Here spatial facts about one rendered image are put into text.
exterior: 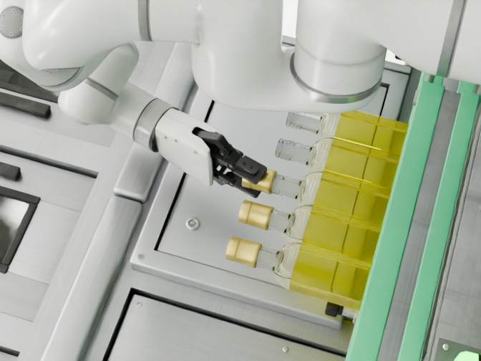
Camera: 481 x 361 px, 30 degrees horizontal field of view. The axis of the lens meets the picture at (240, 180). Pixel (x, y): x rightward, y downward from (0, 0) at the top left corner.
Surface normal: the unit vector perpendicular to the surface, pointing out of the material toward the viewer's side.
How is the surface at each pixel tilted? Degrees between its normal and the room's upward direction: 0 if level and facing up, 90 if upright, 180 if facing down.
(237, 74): 110
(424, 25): 89
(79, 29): 103
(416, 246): 90
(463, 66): 91
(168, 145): 73
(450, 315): 90
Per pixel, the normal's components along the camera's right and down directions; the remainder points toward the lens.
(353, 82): 0.18, 0.74
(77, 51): 0.09, 0.86
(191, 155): -0.54, 0.73
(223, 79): -0.23, 0.71
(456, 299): 0.00, -0.46
